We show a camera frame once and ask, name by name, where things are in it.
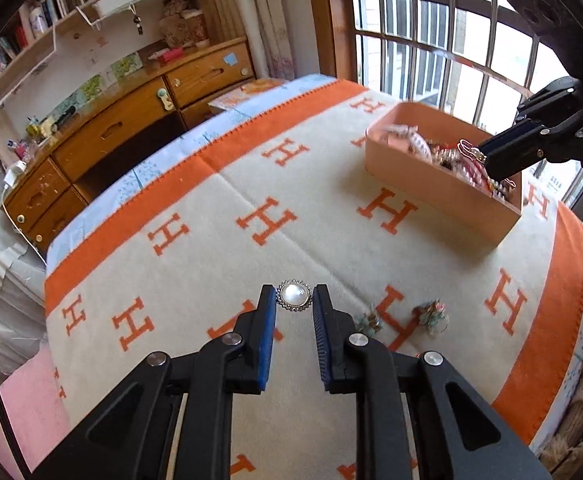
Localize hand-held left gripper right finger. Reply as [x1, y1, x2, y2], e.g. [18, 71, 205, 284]
[312, 284, 552, 480]

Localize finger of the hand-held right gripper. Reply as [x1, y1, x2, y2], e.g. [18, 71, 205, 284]
[477, 119, 581, 182]
[515, 77, 583, 128]

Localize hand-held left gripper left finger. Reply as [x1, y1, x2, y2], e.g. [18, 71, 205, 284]
[32, 284, 278, 480]

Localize round pearl brooch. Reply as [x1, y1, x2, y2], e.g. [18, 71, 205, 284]
[276, 280, 313, 312]

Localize pink box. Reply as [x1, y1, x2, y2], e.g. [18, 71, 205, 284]
[365, 101, 523, 249]

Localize colourful beaded brooch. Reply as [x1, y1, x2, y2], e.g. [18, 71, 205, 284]
[414, 300, 450, 334]

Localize pink smart watch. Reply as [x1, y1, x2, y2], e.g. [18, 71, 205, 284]
[377, 124, 435, 161]

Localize orange and beige patterned blanket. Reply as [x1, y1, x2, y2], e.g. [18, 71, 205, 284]
[44, 80, 583, 480]

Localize metal window grille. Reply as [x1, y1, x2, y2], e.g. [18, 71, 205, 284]
[351, 0, 583, 241]

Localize orange magazine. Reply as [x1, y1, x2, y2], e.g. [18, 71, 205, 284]
[208, 78, 290, 117]

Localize pink blanket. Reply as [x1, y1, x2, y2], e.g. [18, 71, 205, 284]
[0, 350, 72, 475]

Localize wooden desk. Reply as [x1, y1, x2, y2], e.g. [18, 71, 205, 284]
[2, 35, 255, 257]

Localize beige fuzzy plush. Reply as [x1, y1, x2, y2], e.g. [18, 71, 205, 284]
[540, 327, 583, 472]

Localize pale floral curtain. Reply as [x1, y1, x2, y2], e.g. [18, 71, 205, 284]
[244, 0, 353, 84]

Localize white charger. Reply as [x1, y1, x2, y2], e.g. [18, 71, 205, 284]
[4, 161, 28, 189]

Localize brown plush toy with jar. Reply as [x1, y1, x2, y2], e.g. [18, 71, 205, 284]
[159, 0, 210, 51]

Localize wooden bookshelf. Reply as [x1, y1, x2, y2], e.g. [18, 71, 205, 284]
[0, 0, 250, 111]

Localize row of books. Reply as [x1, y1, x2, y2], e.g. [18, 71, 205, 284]
[0, 0, 182, 93]

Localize white charger cable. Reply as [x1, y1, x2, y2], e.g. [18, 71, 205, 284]
[0, 185, 48, 262]

